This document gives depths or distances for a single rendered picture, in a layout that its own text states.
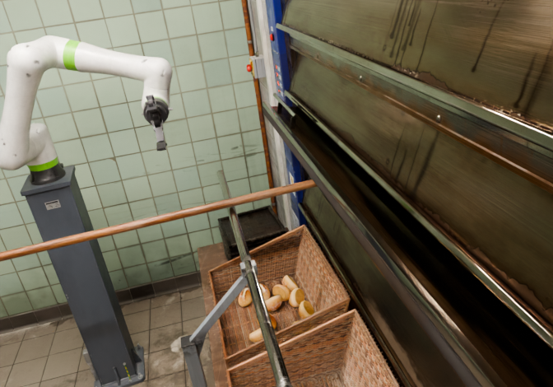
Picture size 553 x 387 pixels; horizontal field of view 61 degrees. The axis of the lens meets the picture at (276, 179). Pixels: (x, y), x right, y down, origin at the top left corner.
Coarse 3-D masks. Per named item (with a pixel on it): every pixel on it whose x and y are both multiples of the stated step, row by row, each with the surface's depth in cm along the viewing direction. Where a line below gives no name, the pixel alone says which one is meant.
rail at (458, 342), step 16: (272, 112) 172; (288, 128) 154; (320, 176) 120; (336, 192) 109; (352, 208) 101; (368, 224) 95; (384, 240) 89; (384, 256) 85; (400, 272) 80; (416, 288) 75; (432, 304) 72; (432, 320) 70; (448, 320) 68; (448, 336) 66; (464, 336) 65; (464, 352) 63; (480, 368) 60; (496, 384) 58
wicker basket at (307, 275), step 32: (256, 256) 211; (320, 256) 191; (224, 288) 214; (320, 288) 189; (224, 320) 199; (256, 320) 197; (288, 320) 194; (320, 320) 164; (224, 352) 164; (256, 352) 163
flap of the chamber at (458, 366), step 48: (288, 144) 150; (336, 144) 149; (384, 192) 116; (432, 240) 95; (432, 288) 79; (480, 288) 80; (432, 336) 70; (480, 336) 69; (528, 336) 70; (480, 384) 60; (528, 384) 61
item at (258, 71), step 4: (252, 56) 244; (260, 56) 241; (252, 60) 237; (256, 60) 237; (260, 60) 237; (256, 64) 237; (260, 64) 238; (264, 64) 238; (252, 68) 241; (256, 68) 238; (260, 68) 239; (264, 68) 239; (252, 72) 244; (256, 72) 239; (260, 72) 240; (264, 72) 240; (256, 76) 240; (260, 76) 240; (264, 76) 241
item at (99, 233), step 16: (272, 192) 167; (288, 192) 168; (192, 208) 162; (208, 208) 163; (128, 224) 159; (144, 224) 159; (64, 240) 155; (80, 240) 156; (0, 256) 152; (16, 256) 153
